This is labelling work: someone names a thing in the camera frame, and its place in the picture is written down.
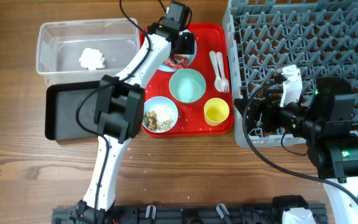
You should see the yellow plastic cup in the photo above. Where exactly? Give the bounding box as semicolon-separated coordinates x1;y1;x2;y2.
203;98;230;126

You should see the grey dishwasher rack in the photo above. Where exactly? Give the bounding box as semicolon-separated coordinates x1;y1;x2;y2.
222;0;358;135

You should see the white plastic spoon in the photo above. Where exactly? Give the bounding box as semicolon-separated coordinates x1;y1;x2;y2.
209;51;223;92

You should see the clear plastic waste bin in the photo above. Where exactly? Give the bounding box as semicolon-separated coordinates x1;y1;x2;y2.
35;18;140;86

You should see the mint green bowl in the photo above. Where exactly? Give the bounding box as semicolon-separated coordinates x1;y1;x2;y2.
168;68;206;104

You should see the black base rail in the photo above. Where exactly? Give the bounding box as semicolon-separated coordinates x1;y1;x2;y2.
51;203;328;224

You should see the food scraps and rice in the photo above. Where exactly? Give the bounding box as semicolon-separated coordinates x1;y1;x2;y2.
144;106;174;133

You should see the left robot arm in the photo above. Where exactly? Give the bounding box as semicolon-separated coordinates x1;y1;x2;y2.
72;1;195;224

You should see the red snack wrapper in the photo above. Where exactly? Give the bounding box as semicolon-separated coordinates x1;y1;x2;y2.
163;55;189;70

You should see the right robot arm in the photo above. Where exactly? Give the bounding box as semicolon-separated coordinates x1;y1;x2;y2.
234;78;358;223

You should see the small white tissue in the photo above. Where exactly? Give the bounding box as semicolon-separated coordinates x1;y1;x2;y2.
78;48;105;71

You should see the large light blue plate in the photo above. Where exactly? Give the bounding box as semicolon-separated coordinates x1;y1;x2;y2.
158;41;197;72

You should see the small light blue bowl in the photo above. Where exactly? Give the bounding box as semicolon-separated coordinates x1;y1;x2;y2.
142;96;178;134

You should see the red serving tray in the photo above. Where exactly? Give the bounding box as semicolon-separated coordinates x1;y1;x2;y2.
142;23;234;138

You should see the black food waste tray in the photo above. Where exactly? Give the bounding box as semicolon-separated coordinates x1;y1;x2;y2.
45;81;99;141

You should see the white plastic fork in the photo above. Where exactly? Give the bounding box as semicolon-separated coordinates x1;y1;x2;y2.
216;52;229;93

